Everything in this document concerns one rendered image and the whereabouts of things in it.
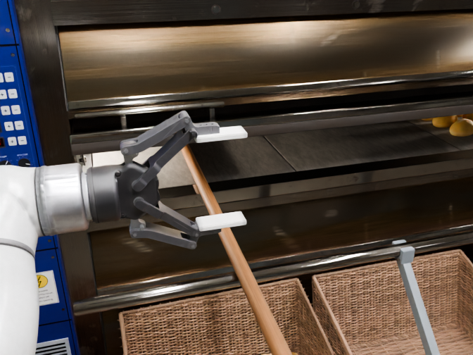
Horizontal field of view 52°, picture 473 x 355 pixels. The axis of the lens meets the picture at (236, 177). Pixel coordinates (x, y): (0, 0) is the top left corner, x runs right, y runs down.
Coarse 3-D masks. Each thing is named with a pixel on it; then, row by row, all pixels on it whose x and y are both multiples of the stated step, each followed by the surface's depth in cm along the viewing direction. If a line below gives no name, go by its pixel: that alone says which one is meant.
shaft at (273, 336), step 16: (192, 160) 144; (208, 192) 126; (208, 208) 120; (224, 240) 107; (240, 256) 100; (240, 272) 96; (256, 288) 91; (256, 304) 88; (272, 320) 84; (272, 336) 81; (272, 352) 79; (288, 352) 77
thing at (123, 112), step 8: (176, 104) 109; (184, 104) 110; (192, 104) 110; (200, 104) 110; (208, 104) 111; (216, 104) 111; (224, 104) 112; (80, 112) 104; (88, 112) 105; (96, 112) 105; (104, 112) 105; (112, 112) 106; (120, 112) 106; (128, 112) 106; (136, 112) 107; (144, 112) 107; (152, 112) 108; (160, 112) 109; (208, 112) 113; (120, 120) 107
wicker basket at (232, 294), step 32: (288, 288) 151; (128, 320) 138; (160, 320) 140; (192, 320) 143; (224, 320) 147; (256, 320) 150; (128, 352) 128; (160, 352) 142; (192, 352) 145; (256, 352) 151; (320, 352) 139
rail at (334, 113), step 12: (468, 96) 126; (336, 108) 117; (348, 108) 117; (360, 108) 118; (372, 108) 119; (384, 108) 120; (396, 108) 120; (408, 108) 121; (420, 108) 122; (216, 120) 109; (228, 120) 109; (240, 120) 110; (252, 120) 111; (264, 120) 112; (276, 120) 113; (288, 120) 113; (300, 120) 114; (84, 132) 102; (96, 132) 102; (108, 132) 103; (120, 132) 104; (132, 132) 104
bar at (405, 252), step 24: (432, 240) 112; (456, 240) 113; (288, 264) 103; (312, 264) 104; (336, 264) 105; (408, 264) 110; (144, 288) 97; (168, 288) 97; (192, 288) 97; (216, 288) 99; (408, 288) 109; (96, 312) 94; (432, 336) 105
